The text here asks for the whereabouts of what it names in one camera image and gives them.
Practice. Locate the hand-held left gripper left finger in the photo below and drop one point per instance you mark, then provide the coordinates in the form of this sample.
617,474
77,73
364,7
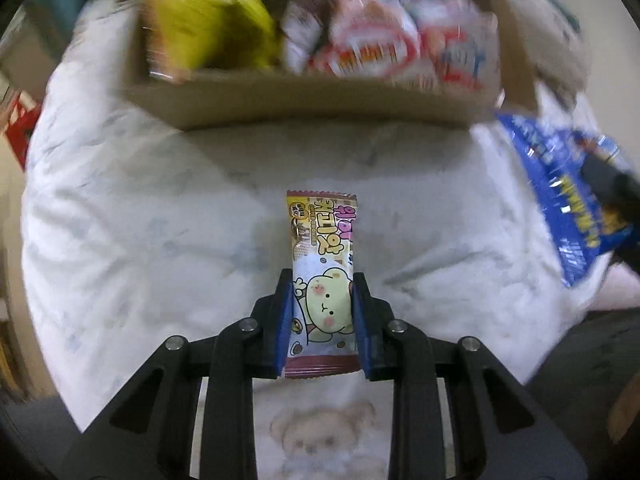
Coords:
284,325

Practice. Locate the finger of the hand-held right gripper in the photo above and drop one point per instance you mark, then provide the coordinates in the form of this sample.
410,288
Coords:
617,195

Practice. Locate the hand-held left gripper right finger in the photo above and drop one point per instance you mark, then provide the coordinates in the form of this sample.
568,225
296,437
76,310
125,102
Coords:
361,330

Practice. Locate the blue snack bag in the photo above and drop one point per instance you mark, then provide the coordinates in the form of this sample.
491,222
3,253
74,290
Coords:
555,180

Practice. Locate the bear print snack bar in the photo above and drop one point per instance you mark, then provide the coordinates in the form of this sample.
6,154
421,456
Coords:
322,260

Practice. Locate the white red snack packet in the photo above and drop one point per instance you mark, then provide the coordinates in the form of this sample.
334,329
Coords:
460,45

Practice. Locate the cardboard box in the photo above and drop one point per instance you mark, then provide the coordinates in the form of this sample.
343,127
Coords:
320,100

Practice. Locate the red and white snack packets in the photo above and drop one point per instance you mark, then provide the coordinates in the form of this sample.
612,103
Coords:
367,40

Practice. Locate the white bed sheet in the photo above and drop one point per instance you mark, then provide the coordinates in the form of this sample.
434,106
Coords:
175,240

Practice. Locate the dark cloth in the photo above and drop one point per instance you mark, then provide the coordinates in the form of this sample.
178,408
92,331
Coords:
590,385

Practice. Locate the small white brown snack packet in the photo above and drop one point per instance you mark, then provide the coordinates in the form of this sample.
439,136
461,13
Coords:
300,35

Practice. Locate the yellow snack bag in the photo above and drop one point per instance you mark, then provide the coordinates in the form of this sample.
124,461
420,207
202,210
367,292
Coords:
210,15

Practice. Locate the red box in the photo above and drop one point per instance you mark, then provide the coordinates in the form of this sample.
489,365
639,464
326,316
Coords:
22,130

